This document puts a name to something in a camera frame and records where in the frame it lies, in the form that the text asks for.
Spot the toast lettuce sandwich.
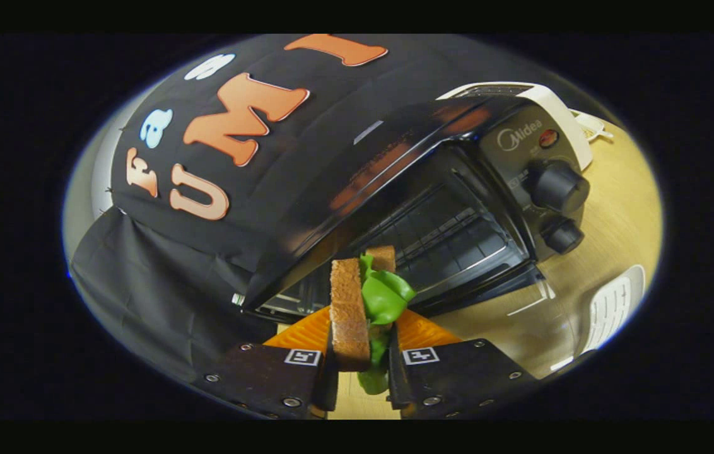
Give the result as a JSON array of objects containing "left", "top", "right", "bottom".
[{"left": 330, "top": 246, "right": 416, "bottom": 396}]

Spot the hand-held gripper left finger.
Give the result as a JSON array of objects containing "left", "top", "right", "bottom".
[{"left": 190, "top": 306, "right": 340, "bottom": 420}]

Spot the white slot toaster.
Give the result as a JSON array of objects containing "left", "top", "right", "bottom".
[{"left": 438, "top": 81, "right": 594, "bottom": 171}]

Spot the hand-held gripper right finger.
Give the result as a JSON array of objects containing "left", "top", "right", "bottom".
[{"left": 387, "top": 309, "right": 541, "bottom": 420}]

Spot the black toaster oven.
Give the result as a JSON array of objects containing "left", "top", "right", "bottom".
[{"left": 231, "top": 95, "right": 648, "bottom": 379}]

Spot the black backdrop cloth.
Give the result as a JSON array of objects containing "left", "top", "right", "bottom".
[{"left": 67, "top": 33, "right": 522, "bottom": 385}]

